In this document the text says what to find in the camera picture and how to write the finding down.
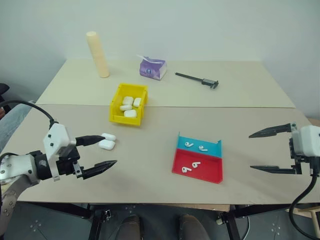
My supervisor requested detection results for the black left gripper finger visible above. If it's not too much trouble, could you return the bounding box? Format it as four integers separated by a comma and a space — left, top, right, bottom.
74, 134, 106, 148
80, 159, 118, 181

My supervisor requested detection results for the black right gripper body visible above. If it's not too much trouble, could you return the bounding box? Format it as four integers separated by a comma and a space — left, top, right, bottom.
288, 136, 313, 176

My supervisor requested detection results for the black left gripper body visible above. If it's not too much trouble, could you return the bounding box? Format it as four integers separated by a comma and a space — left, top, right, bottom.
56, 142, 85, 180

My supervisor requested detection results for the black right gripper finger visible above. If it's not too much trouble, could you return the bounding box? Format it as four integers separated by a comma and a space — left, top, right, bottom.
249, 164, 303, 176
248, 121, 299, 139

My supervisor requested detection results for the yellow plastic bin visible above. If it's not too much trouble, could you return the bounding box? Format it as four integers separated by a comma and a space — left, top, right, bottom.
108, 82, 150, 129

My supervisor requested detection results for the light wooden stool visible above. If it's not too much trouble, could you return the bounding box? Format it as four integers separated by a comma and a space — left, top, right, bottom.
291, 203, 320, 240

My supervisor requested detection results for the dark brown rounded shape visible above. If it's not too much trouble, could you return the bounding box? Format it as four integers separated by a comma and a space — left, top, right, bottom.
121, 214, 142, 240
177, 214, 211, 240

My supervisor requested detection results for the blue denim cloth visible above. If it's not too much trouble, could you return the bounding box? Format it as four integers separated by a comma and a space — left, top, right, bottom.
0, 100, 36, 154

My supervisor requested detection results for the red and blue tray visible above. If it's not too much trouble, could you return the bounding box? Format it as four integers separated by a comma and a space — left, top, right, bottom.
171, 131, 224, 185

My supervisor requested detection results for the black caliper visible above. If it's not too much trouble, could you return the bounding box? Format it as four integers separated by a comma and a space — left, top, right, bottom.
174, 71, 221, 90

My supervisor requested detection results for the cream foam cylinder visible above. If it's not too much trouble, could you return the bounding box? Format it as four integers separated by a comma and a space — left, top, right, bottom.
85, 30, 111, 79

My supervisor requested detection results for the purple tissue pack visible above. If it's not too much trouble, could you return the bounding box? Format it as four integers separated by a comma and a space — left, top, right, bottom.
135, 53, 168, 82

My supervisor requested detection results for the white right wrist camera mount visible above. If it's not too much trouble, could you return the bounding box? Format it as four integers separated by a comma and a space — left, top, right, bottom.
291, 124, 320, 159

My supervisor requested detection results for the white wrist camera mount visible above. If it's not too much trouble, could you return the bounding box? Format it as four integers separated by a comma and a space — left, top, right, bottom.
291, 124, 320, 159
42, 122, 76, 182

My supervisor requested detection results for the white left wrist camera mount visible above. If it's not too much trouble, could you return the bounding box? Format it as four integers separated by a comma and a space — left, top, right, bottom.
42, 122, 76, 182

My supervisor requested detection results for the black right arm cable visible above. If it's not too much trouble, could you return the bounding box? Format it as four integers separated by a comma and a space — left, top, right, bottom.
288, 172, 320, 240

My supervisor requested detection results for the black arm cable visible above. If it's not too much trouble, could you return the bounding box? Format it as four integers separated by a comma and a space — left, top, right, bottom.
0, 99, 60, 126
288, 172, 320, 240

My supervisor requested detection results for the black table frame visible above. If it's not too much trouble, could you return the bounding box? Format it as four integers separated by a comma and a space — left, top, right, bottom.
18, 202, 305, 240

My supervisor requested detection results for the thin white cable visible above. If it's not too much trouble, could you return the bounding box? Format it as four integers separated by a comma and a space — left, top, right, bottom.
240, 215, 251, 240

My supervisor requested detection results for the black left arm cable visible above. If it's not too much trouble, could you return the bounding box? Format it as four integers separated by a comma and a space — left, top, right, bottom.
0, 99, 60, 126

